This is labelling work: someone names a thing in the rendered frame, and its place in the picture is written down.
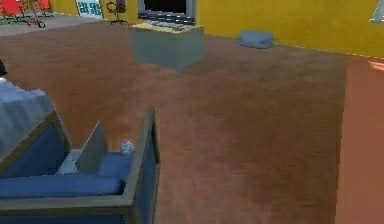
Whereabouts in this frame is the grey-green box table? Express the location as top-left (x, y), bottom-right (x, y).
top-left (129, 21), bottom-right (205, 72)

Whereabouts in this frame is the small pale multicoloured object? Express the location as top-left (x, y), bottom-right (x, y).
top-left (121, 139), bottom-right (135, 155)

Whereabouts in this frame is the blue-grey floor cushion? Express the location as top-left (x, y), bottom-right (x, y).
top-left (236, 29), bottom-right (275, 50)

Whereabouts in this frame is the black television set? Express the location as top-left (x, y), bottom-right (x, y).
top-left (137, 0), bottom-right (197, 26)

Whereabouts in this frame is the grey open laptop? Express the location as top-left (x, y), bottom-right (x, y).
top-left (55, 121), bottom-right (109, 176)

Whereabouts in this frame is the dark stand with round shapes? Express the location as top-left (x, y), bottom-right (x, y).
top-left (106, 0), bottom-right (129, 26)

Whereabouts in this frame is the white and teal framed picture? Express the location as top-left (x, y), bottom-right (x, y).
top-left (76, 0), bottom-right (104, 18)

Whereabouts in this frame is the red chair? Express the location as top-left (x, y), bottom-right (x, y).
top-left (0, 0), bottom-right (54, 29)

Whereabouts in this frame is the pale grey lamp shade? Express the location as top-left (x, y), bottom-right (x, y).
top-left (369, 0), bottom-right (384, 24)

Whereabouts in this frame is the blue sofa with wooden frame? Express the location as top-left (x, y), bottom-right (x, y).
top-left (0, 78), bottom-right (162, 224)

